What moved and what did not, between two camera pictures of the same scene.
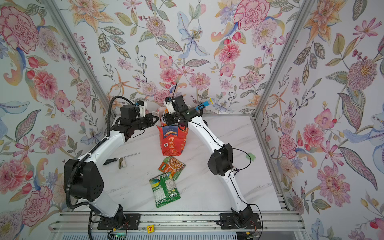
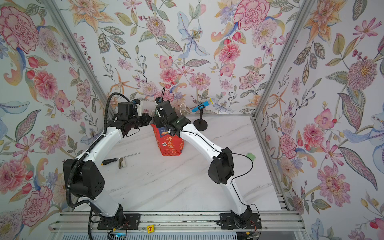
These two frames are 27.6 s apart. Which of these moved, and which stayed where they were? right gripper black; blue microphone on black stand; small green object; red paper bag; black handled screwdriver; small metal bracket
Moved: red paper bag; right gripper black
Stayed: blue microphone on black stand; small green object; small metal bracket; black handled screwdriver
